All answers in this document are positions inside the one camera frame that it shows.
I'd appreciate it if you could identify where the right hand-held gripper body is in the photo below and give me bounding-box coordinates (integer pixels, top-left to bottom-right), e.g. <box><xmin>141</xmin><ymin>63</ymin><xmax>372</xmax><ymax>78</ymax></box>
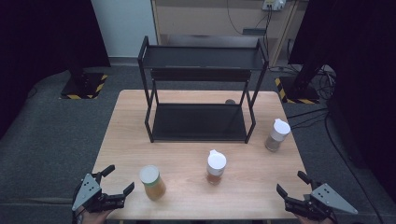
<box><xmin>283</xmin><ymin>182</ymin><xmax>360</xmax><ymax>222</ymax></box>

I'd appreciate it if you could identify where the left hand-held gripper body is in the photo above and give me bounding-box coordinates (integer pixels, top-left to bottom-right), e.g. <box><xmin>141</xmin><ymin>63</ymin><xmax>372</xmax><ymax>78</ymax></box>
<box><xmin>71</xmin><ymin>173</ymin><xmax>126</xmax><ymax>215</ymax></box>

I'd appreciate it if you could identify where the yellow spice jar green lid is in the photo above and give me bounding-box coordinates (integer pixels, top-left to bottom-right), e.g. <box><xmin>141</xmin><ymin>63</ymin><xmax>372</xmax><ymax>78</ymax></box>
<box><xmin>138</xmin><ymin>164</ymin><xmax>167</xmax><ymax>202</ymax></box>

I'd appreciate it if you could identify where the orange spice jar white lid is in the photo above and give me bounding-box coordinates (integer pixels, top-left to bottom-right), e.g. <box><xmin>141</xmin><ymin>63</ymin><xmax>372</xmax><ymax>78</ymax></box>
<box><xmin>205</xmin><ymin>148</ymin><xmax>228</xmax><ymax>186</ymax></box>

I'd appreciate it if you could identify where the black metal two-tier rack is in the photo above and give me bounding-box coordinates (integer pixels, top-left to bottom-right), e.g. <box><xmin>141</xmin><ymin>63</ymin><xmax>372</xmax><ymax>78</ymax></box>
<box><xmin>137</xmin><ymin>35</ymin><xmax>270</xmax><ymax>145</ymax></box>

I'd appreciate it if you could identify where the person's left hand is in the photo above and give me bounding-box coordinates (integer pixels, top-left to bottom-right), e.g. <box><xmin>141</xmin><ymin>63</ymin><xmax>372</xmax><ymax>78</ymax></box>
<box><xmin>74</xmin><ymin>206</ymin><xmax>115</xmax><ymax>224</ymax></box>

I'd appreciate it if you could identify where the person's right hand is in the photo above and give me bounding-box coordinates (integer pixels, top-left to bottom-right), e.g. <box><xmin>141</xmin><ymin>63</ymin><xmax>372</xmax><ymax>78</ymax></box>
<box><xmin>293</xmin><ymin>214</ymin><xmax>336</xmax><ymax>224</ymax></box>

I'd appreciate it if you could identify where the grey spice jar white lid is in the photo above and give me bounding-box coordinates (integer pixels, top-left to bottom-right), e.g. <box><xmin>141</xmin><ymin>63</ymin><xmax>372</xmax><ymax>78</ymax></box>
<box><xmin>264</xmin><ymin>118</ymin><xmax>292</xmax><ymax>153</ymax></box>

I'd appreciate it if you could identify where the black stand with striped base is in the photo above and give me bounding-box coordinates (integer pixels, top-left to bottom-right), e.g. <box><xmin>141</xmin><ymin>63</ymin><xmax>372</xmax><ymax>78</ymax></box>
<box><xmin>275</xmin><ymin>59</ymin><xmax>321</xmax><ymax>105</ymax></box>
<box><xmin>60</xmin><ymin>59</ymin><xmax>109</xmax><ymax>101</ymax></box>

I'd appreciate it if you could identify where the dark curtain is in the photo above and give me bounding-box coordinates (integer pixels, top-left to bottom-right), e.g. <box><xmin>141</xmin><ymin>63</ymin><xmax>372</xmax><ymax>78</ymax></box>
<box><xmin>0</xmin><ymin>0</ymin><xmax>111</xmax><ymax>139</ymax></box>
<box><xmin>288</xmin><ymin>0</ymin><xmax>396</xmax><ymax>195</ymax></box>

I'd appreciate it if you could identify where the white power strip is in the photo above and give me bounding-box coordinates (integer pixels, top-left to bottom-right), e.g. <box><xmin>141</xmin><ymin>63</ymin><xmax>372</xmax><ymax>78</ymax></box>
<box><xmin>262</xmin><ymin>0</ymin><xmax>287</xmax><ymax>11</ymax></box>

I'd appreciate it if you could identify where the bundle of floor cables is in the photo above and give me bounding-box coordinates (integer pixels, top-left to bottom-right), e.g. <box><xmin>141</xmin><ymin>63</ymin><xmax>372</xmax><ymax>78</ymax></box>
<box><xmin>315</xmin><ymin>65</ymin><xmax>338</xmax><ymax>101</ymax></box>

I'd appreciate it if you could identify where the white wall panel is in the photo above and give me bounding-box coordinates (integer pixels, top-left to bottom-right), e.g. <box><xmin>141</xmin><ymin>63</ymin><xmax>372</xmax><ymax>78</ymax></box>
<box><xmin>90</xmin><ymin>0</ymin><xmax>159</xmax><ymax>59</ymax></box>

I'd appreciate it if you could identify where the small dark wall box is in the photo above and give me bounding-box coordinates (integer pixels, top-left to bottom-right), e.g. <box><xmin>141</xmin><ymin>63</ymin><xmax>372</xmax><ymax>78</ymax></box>
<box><xmin>242</xmin><ymin>28</ymin><xmax>267</xmax><ymax>36</ymax></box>

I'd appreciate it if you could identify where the thin black wall cable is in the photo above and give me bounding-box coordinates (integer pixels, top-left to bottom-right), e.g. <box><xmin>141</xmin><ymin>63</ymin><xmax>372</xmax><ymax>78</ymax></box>
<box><xmin>226</xmin><ymin>0</ymin><xmax>245</xmax><ymax>35</ymax></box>

